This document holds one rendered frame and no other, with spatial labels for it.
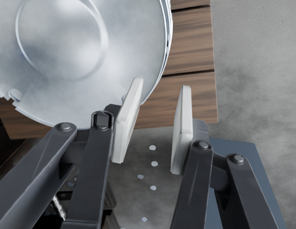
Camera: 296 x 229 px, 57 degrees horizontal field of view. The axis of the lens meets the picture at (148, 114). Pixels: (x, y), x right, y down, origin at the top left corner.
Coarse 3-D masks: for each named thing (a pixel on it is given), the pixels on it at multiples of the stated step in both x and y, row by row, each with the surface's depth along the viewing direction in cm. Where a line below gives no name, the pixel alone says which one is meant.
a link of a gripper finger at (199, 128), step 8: (192, 120) 18; (200, 120) 18; (192, 128) 17; (200, 128) 17; (200, 136) 17; (208, 136) 17; (216, 160) 15; (224, 160) 15; (184, 168) 16; (216, 168) 14; (224, 168) 14; (216, 176) 14; (224, 176) 14; (216, 184) 15; (224, 184) 14; (224, 192) 15
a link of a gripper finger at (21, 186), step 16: (64, 128) 14; (48, 144) 13; (64, 144) 13; (32, 160) 12; (48, 160) 12; (16, 176) 11; (32, 176) 11; (48, 176) 12; (64, 176) 14; (0, 192) 10; (16, 192) 10; (32, 192) 11; (48, 192) 13; (0, 208) 10; (16, 208) 10; (32, 208) 11; (0, 224) 9; (16, 224) 10; (32, 224) 12
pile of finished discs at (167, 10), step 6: (162, 0) 35; (168, 0) 36; (168, 6) 36; (168, 12) 35; (168, 18) 35; (168, 24) 35; (168, 30) 36; (168, 36) 37; (168, 42) 37; (168, 48) 37; (162, 72) 38; (156, 84) 39; (12, 90) 44; (18, 90) 43; (12, 96) 44; (18, 96) 44
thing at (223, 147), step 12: (216, 144) 84; (228, 144) 85; (240, 144) 86; (252, 144) 86; (252, 156) 80; (252, 168) 76; (264, 180) 71; (264, 192) 67; (216, 204) 62; (276, 204) 64; (216, 216) 59; (276, 216) 61; (216, 228) 57
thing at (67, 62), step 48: (0, 0) 37; (48, 0) 35; (96, 0) 35; (144, 0) 34; (0, 48) 40; (48, 48) 38; (96, 48) 37; (144, 48) 37; (0, 96) 43; (48, 96) 42; (96, 96) 41; (144, 96) 40
